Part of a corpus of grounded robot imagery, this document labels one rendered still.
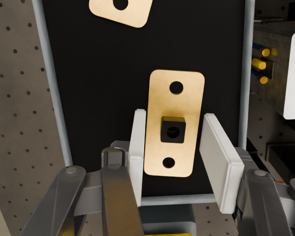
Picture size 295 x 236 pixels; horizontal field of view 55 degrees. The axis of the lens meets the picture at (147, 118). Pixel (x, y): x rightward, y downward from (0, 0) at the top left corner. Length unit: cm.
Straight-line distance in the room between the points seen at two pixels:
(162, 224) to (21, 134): 57
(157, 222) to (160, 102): 13
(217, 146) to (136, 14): 10
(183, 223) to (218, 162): 14
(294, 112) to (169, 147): 13
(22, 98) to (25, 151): 15
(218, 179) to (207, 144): 3
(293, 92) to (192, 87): 11
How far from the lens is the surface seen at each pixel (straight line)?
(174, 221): 29
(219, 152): 16
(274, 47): 30
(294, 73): 28
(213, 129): 18
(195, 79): 20
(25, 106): 76
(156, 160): 22
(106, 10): 20
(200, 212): 86
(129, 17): 19
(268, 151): 79
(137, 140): 15
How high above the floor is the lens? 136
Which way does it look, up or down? 69 degrees down
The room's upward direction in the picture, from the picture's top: 178 degrees counter-clockwise
